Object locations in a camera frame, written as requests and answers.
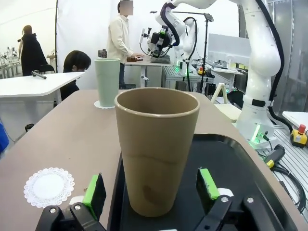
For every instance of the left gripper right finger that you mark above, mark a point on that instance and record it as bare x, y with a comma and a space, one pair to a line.
209, 185

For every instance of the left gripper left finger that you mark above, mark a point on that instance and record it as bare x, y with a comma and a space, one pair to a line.
90, 192

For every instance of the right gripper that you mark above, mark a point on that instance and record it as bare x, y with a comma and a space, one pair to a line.
158, 42

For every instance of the white doily coaster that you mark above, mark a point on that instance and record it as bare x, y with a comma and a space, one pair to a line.
97, 105
48, 187

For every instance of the light green cup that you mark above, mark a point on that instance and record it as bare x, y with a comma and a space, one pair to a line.
107, 81

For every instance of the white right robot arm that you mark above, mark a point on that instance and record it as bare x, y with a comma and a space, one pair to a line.
262, 48

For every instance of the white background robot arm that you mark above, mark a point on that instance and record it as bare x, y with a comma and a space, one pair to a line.
190, 33

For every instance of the black plastic tray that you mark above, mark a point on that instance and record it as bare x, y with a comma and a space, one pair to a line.
228, 163

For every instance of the person in cream shirt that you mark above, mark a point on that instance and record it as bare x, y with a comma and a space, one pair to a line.
118, 36

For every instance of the brown cup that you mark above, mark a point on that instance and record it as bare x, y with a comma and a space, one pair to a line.
154, 144

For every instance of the black yellow handheld scanner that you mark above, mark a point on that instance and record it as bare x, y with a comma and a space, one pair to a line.
276, 152

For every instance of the cream wooden stand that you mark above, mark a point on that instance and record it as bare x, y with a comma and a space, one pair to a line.
226, 110

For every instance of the seated person in black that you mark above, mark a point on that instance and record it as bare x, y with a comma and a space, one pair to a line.
74, 60

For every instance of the yellow emergency stop button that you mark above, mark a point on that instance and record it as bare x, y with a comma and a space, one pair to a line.
298, 137

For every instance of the person in blue shirt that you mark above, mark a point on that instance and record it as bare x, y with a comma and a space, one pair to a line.
3, 139

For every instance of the white table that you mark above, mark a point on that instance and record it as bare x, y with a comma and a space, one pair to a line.
36, 84

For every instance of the black rod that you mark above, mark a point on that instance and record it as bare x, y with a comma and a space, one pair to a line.
39, 75

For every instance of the person in black coat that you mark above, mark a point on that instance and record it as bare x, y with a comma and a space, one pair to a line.
32, 53

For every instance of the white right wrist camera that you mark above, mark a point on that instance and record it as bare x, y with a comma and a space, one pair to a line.
142, 36

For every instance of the aluminium frame table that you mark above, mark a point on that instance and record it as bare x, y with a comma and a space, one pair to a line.
173, 77

